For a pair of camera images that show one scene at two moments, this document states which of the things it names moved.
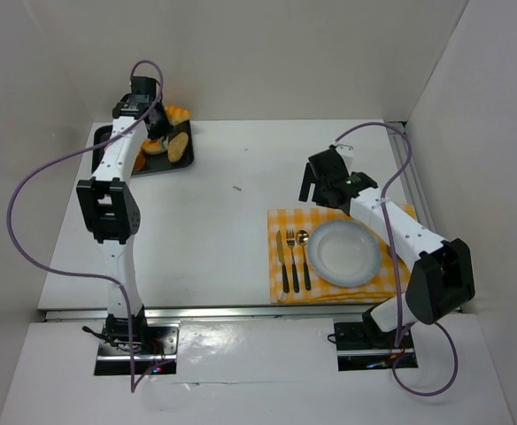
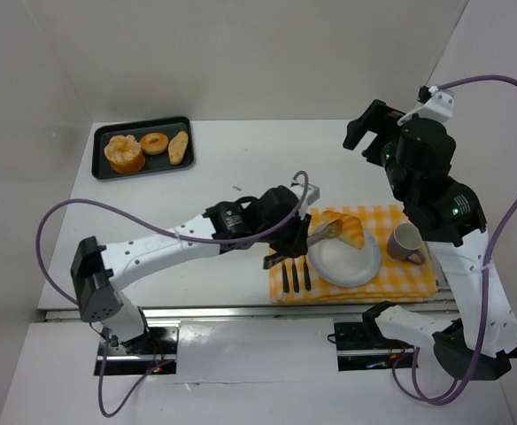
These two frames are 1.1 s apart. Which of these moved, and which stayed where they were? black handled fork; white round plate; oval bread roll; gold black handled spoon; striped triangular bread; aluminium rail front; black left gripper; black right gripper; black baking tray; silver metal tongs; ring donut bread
Moved: silver metal tongs; black left gripper; striped triangular bread; black right gripper
Stayed: black handled fork; oval bread roll; aluminium rail front; black baking tray; white round plate; ring donut bread; gold black handled spoon
